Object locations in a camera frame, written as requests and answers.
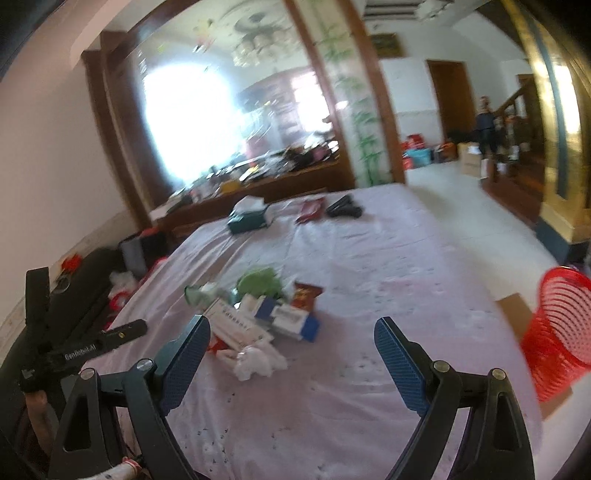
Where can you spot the red plastic basket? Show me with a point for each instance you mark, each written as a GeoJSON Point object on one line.
{"type": "Point", "coordinates": [558, 323]}

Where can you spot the blue white medicine box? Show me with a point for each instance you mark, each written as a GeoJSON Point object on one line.
{"type": "Point", "coordinates": [267, 308]}
{"type": "Point", "coordinates": [295, 323]}

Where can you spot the crystal chandelier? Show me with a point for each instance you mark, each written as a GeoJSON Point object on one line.
{"type": "Point", "coordinates": [258, 48]}

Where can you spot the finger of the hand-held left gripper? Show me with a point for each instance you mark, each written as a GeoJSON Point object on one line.
{"type": "Point", "coordinates": [38, 304]}
{"type": "Point", "coordinates": [124, 333]}

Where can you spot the clear plastic bag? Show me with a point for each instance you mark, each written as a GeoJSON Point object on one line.
{"type": "Point", "coordinates": [203, 295]}

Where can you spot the white tissue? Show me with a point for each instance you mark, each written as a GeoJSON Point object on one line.
{"type": "Point", "coordinates": [254, 362]}

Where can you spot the white plastic bag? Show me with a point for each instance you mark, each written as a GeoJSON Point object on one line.
{"type": "Point", "coordinates": [122, 281]}

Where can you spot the green cloth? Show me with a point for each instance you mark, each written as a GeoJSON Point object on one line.
{"type": "Point", "coordinates": [258, 280]}

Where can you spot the framed wall picture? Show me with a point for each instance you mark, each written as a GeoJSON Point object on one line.
{"type": "Point", "coordinates": [388, 45]}

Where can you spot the grey black bag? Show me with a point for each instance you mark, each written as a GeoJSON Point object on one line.
{"type": "Point", "coordinates": [138, 254]}

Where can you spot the person's left hand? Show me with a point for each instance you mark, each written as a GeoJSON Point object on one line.
{"type": "Point", "coordinates": [36, 415]}

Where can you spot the black case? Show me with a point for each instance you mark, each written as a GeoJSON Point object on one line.
{"type": "Point", "coordinates": [87, 281]}

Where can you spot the golden pillar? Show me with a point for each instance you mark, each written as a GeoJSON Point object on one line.
{"type": "Point", "coordinates": [563, 138]}

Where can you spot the red gift box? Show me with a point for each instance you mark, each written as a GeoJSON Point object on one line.
{"type": "Point", "coordinates": [412, 141]}

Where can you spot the pile of clutter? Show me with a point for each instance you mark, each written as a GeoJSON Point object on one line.
{"type": "Point", "coordinates": [277, 161]}

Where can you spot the dark red packet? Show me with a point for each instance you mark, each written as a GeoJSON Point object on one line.
{"type": "Point", "coordinates": [310, 210]}

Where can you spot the wooden sideboard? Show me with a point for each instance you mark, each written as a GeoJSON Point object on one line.
{"type": "Point", "coordinates": [286, 182]}

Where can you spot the wooden door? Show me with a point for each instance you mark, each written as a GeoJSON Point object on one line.
{"type": "Point", "coordinates": [450, 101]}

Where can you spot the teal tissue box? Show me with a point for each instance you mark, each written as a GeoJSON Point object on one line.
{"type": "Point", "coordinates": [247, 221]}

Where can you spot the red snack packet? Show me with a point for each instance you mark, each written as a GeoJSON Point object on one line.
{"type": "Point", "coordinates": [305, 295]}

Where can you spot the wooden staircase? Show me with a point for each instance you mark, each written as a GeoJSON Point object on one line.
{"type": "Point", "coordinates": [521, 170]}

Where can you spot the blue plastic bin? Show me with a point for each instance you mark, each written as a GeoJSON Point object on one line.
{"type": "Point", "coordinates": [419, 158]}

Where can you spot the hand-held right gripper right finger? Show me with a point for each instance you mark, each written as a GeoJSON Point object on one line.
{"type": "Point", "coordinates": [399, 364]}

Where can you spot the white paper bag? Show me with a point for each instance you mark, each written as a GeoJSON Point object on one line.
{"type": "Point", "coordinates": [485, 168]}

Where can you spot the red ornament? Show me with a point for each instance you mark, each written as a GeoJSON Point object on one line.
{"type": "Point", "coordinates": [71, 264]}

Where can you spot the brown cardboard sheet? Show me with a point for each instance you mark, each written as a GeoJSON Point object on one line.
{"type": "Point", "coordinates": [515, 316]}

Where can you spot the wooden framed glass partition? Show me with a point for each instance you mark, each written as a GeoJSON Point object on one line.
{"type": "Point", "coordinates": [115, 115]}

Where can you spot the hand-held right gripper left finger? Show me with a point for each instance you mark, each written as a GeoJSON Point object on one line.
{"type": "Point", "coordinates": [187, 364]}

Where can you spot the bamboo printed glass panel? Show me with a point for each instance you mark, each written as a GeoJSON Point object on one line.
{"type": "Point", "coordinates": [355, 92]}

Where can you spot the black stapler-like tool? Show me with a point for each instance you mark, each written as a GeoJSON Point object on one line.
{"type": "Point", "coordinates": [344, 207]}

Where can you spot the brown cardboard box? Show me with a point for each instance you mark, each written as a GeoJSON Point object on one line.
{"type": "Point", "coordinates": [468, 161]}

